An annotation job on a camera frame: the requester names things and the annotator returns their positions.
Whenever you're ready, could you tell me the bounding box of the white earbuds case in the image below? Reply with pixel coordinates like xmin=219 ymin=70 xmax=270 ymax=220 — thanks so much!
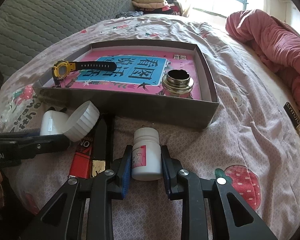
xmin=40 ymin=110 xmax=69 ymax=135

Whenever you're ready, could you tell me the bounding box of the small black clip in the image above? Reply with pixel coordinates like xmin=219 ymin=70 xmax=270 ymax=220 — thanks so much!
xmin=47 ymin=106 xmax=68 ymax=113

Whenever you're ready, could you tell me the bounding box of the white plastic jar lid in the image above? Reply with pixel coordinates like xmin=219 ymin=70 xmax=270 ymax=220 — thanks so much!
xmin=63 ymin=101 xmax=100 ymax=142

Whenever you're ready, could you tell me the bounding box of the red black rectangular box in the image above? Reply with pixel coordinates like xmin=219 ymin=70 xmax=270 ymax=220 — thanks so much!
xmin=69 ymin=136 xmax=93 ymax=179

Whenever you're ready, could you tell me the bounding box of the yellow black wristwatch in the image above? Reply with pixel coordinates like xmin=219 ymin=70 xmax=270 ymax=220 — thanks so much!
xmin=51 ymin=60 xmax=117 ymax=87

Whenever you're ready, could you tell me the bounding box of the white pill bottle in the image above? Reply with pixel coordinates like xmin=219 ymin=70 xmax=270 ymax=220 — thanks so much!
xmin=132 ymin=127 xmax=162 ymax=181

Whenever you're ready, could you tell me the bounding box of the brown cardboard box tray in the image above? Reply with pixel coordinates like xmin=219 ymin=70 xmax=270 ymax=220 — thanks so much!
xmin=34 ymin=40 xmax=219 ymax=129

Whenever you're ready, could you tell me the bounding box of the grey quilted headboard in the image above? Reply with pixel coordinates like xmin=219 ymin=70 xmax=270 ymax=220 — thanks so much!
xmin=0 ymin=0 xmax=133 ymax=80

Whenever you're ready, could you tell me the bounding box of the pink picture book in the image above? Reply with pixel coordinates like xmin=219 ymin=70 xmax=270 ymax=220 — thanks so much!
xmin=60 ymin=48 xmax=202 ymax=100

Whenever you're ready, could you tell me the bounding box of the black gold box on bed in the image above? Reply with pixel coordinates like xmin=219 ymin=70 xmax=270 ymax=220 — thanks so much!
xmin=283 ymin=102 xmax=300 ymax=135

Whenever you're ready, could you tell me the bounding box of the pink blanket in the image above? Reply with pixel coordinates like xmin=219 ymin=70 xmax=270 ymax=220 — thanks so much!
xmin=225 ymin=9 xmax=300 ymax=110

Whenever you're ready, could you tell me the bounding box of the folded clothes pile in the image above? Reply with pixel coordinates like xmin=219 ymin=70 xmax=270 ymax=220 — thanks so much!
xmin=132 ymin=0 xmax=182 ymax=16

